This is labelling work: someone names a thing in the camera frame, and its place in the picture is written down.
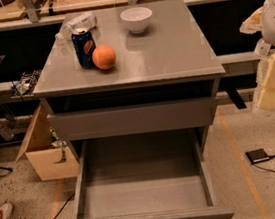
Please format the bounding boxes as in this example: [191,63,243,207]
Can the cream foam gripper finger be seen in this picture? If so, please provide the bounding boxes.
[253,52,275,111]
[239,8,263,34]

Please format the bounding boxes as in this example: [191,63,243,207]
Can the orange fruit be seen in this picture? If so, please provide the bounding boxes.
[92,44,117,70]

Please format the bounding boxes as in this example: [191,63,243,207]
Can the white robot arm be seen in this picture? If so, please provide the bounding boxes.
[240,0,275,111]

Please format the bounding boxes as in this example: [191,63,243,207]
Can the grey drawer cabinet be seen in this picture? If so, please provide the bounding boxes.
[34,0,224,156]

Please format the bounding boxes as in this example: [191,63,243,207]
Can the closed grey top drawer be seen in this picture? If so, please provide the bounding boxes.
[48,97,217,141]

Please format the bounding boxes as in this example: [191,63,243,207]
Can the open grey middle drawer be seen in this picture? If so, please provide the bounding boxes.
[72,129,234,219]

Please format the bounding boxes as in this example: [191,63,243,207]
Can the hand sanitizer bottle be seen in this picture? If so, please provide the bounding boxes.
[254,39,271,57]

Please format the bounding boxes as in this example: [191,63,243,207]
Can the black foot pedal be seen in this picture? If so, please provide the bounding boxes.
[245,149,270,164]

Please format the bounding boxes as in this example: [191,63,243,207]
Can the white ceramic bowl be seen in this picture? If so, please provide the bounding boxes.
[120,6,153,34]

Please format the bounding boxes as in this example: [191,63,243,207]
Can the blue Pepsi can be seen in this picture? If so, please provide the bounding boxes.
[71,28,96,69]

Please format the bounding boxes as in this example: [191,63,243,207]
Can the clear plastic water bottle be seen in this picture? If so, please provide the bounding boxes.
[55,12,98,41]

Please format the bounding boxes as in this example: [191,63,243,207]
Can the cardboard box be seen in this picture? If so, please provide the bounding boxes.
[15,104,79,181]

